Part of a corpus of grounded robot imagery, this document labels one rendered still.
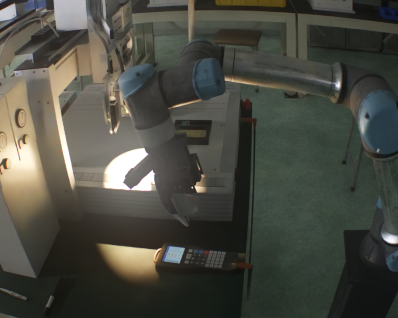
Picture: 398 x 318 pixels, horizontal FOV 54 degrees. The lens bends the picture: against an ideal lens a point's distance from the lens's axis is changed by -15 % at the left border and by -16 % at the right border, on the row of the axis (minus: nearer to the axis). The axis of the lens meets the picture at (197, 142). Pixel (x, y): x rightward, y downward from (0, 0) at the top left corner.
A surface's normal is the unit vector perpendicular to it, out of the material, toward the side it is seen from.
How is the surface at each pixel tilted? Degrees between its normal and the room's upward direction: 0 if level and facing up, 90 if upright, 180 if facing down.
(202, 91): 101
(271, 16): 90
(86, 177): 0
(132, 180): 90
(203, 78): 64
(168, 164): 90
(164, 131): 79
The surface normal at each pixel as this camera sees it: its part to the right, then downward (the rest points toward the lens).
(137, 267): -0.05, -0.87
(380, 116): -0.13, 0.40
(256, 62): 0.00, -0.24
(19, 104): 0.99, 0.02
